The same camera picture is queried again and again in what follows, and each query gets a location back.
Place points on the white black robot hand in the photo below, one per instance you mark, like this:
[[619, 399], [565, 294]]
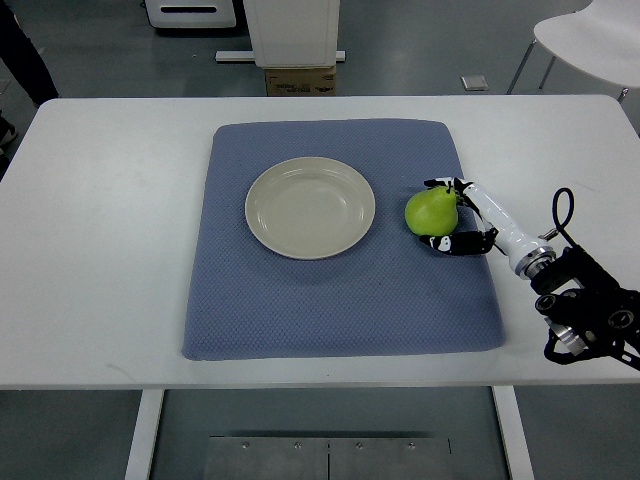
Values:
[[527, 254]]

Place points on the green pear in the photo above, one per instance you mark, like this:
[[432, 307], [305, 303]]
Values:
[[432, 212]]

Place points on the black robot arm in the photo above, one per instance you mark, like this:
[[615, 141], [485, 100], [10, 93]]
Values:
[[589, 315]]

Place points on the beige round plate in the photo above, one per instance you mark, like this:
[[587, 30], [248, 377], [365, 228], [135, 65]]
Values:
[[310, 208]]

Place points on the blue textured mat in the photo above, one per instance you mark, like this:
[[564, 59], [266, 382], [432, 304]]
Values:
[[388, 295]]

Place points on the white right table leg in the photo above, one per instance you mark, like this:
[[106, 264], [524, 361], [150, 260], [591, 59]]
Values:
[[512, 433]]

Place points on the white table leg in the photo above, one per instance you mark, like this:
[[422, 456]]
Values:
[[512, 433], [143, 442]]

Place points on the grey floor socket cover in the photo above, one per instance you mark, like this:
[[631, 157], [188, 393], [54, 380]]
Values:
[[474, 83]]

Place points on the white chair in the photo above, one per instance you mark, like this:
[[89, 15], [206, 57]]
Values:
[[601, 40]]

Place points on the brown cardboard box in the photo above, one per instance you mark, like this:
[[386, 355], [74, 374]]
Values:
[[312, 82]]

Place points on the white cabinet on stand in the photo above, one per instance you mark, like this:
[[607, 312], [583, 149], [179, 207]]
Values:
[[291, 34]]

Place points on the white left table leg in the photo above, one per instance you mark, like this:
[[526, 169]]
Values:
[[143, 442]]

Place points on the white appliance with slot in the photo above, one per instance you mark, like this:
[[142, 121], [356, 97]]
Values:
[[190, 14]]

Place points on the person in dark clothes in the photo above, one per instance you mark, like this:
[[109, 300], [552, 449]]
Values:
[[23, 60]]

